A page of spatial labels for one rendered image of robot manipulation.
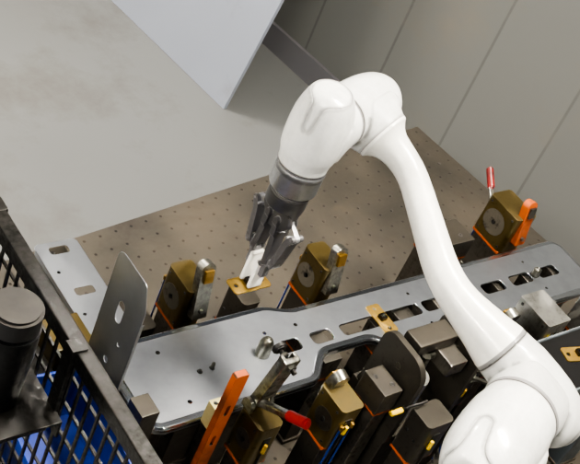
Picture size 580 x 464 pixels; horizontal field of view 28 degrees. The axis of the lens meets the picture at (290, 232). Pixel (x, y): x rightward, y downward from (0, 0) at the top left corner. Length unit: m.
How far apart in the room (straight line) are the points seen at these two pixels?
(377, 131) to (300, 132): 0.17
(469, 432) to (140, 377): 0.76
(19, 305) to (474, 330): 0.77
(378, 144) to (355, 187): 1.46
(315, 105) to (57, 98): 2.78
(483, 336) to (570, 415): 0.18
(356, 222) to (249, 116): 1.58
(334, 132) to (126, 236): 1.21
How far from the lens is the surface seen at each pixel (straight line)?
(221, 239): 3.09
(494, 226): 3.07
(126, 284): 2.01
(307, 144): 1.89
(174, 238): 3.03
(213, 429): 2.17
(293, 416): 2.14
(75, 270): 2.43
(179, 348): 2.35
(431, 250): 1.93
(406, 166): 2.01
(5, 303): 1.48
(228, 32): 4.79
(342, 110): 1.87
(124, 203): 4.18
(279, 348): 2.12
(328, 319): 2.55
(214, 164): 4.51
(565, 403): 1.90
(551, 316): 2.70
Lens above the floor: 2.67
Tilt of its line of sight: 38 degrees down
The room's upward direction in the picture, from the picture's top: 25 degrees clockwise
